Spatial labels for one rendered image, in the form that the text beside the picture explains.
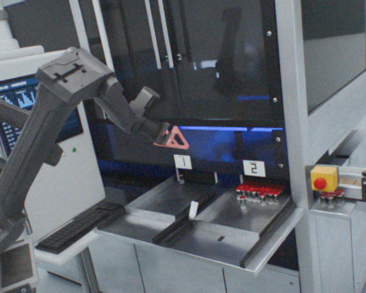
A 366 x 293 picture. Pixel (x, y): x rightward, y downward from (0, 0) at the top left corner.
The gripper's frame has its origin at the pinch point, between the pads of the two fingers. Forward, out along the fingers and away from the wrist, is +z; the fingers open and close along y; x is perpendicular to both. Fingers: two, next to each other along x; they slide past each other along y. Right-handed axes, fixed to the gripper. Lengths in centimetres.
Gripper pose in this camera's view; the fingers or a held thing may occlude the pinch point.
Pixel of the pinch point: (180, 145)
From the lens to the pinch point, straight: 124.8
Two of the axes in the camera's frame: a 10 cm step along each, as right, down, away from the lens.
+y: -3.5, -0.4, 9.4
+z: 8.1, 4.9, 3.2
